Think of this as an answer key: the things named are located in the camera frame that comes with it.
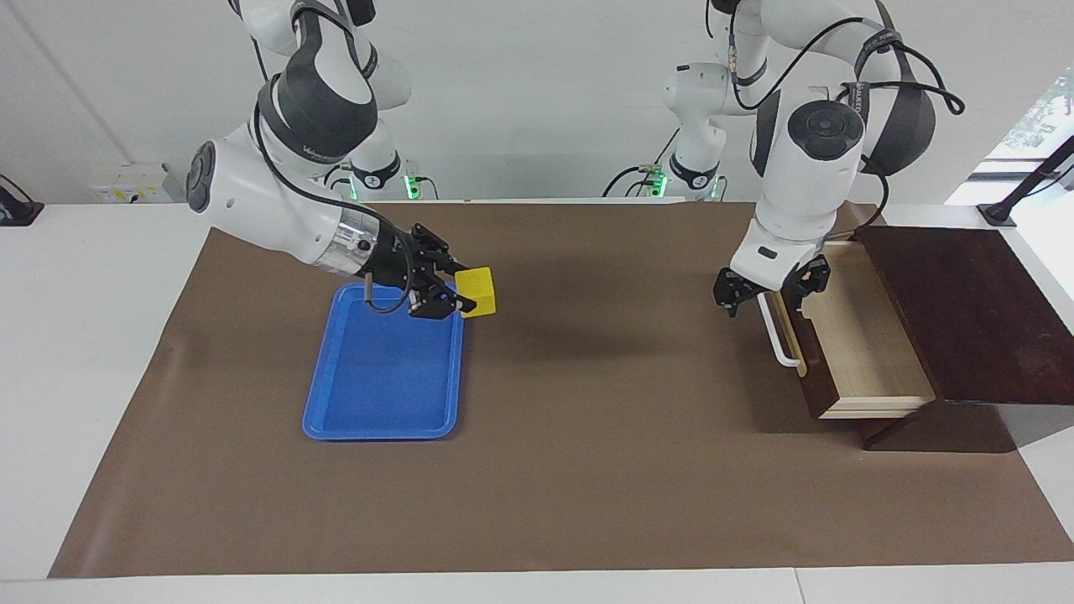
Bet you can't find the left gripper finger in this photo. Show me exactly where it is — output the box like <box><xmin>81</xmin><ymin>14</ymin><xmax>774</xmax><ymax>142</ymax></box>
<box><xmin>783</xmin><ymin>255</ymin><xmax>832</xmax><ymax>304</ymax></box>
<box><xmin>712</xmin><ymin>267</ymin><xmax>761</xmax><ymax>319</ymax></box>

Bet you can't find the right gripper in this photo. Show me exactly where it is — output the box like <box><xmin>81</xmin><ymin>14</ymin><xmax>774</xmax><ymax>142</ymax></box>
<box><xmin>365</xmin><ymin>219</ymin><xmax>478</xmax><ymax>322</ymax></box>

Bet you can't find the yellow block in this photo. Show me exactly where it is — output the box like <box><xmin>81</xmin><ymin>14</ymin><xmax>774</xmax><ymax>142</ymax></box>
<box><xmin>454</xmin><ymin>267</ymin><xmax>498</xmax><ymax>319</ymax></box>

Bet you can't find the wooden drawer with white handle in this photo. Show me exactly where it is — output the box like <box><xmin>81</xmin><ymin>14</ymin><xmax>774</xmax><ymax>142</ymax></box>
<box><xmin>757</xmin><ymin>241</ymin><xmax>937</xmax><ymax>420</ymax></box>

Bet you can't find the blue plastic tray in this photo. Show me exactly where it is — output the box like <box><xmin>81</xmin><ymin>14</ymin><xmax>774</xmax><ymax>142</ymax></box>
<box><xmin>302</xmin><ymin>283</ymin><xmax>466</xmax><ymax>442</ymax></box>

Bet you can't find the dark wooden cabinet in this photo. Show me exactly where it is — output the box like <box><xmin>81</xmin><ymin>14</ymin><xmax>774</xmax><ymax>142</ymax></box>
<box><xmin>853</xmin><ymin>225</ymin><xmax>1074</xmax><ymax>455</ymax></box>

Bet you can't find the black stand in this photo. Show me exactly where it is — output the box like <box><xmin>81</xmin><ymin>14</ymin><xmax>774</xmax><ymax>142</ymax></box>
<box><xmin>977</xmin><ymin>134</ymin><xmax>1074</xmax><ymax>228</ymax></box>
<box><xmin>0</xmin><ymin>173</ymin><xmax>45</xmax><ymax>228</ymax></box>

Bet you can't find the black cable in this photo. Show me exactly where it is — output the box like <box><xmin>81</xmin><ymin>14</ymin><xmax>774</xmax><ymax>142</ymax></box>
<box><xmin>826</xmin><ymin>154</ymin><xmax>891</xmax><ymax>245</ymax></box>
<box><xmin>602</xmin><ymin>162</ymin><xmax>669</xmax><ymax>199</ymax></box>
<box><xmin>253</xmin><ymin>99</ymin><xmax>414</xmax><ymax>315</ymax></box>
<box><xmin>851</xmin><ymin>37</ymin><xmax>967</xmax><ymax>117</ymax></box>
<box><xmin>727</xmin><ymin>0</ymin><xmax>892</xmax><ymax>113</ymax></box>

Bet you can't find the white wall socket box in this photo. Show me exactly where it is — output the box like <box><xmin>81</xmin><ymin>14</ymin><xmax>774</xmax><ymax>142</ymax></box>
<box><xmin>91</xmin><ymin>163</ymin><xmax>174</xmax><ymax>206</ymax></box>

